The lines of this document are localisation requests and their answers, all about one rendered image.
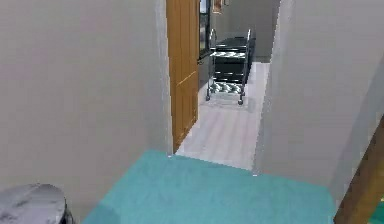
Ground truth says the orange wooden room door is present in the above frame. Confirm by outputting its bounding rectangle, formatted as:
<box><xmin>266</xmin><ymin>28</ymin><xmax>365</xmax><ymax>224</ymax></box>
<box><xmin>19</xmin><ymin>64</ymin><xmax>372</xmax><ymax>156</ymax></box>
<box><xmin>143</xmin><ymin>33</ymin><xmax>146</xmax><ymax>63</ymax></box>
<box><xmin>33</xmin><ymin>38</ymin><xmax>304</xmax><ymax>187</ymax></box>
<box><xmin>165</xmin><ymin>0</ymin><xmax>201</xmax><ymax>154</ymax></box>

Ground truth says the black metal shelf trolley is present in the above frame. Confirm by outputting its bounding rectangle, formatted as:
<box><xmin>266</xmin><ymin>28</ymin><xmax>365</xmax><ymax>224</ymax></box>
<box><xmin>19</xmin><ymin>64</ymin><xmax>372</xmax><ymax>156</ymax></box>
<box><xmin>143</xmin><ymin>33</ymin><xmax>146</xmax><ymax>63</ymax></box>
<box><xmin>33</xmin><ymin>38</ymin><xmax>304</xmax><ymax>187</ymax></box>
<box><xmin>205</xmin><ymin>27</ymin><xmax>257</xmax><ymax>106</ymax></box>

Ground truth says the dark window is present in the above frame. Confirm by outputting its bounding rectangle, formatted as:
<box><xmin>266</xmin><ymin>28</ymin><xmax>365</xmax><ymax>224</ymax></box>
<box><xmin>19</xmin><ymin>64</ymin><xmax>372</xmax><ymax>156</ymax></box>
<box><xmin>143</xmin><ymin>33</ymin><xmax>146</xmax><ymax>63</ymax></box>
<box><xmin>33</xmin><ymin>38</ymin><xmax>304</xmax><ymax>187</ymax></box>
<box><xmin>198</xmin><ymin>0</ymin><xmax>212</xmax><ymax>64</ymax></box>

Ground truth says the grey round bin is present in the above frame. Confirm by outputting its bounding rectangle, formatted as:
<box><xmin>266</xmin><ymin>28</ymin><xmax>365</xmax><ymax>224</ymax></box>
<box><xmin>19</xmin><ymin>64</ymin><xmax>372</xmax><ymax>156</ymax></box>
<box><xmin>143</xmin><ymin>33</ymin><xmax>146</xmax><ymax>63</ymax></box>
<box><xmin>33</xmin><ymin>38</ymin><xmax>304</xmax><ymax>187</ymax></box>
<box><xmin>0</xmin><ymin>182</ymin><xmax>75</xmax><ymax>224</ymax></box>

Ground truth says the brown wooden furniture edge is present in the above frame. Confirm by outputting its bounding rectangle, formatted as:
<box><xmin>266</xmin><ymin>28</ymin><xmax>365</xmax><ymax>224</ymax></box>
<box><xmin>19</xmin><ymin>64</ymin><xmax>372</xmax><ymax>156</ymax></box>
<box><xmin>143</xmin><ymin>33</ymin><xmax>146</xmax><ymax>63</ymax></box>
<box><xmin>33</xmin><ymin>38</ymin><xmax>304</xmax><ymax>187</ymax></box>
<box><xmin>333</xmin><ymin>114</ymin><xmax>384</xmax><ymax>224</ymax></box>

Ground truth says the framed wall picture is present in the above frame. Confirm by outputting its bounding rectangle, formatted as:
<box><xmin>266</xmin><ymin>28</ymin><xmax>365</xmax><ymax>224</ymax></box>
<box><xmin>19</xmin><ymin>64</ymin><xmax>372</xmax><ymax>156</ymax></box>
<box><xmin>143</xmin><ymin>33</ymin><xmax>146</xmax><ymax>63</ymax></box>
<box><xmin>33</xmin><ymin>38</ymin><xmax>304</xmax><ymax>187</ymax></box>
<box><xmin>211</xmin><ymin>0</ymin><xmax>224</xmax><ymax>15</ymax></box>

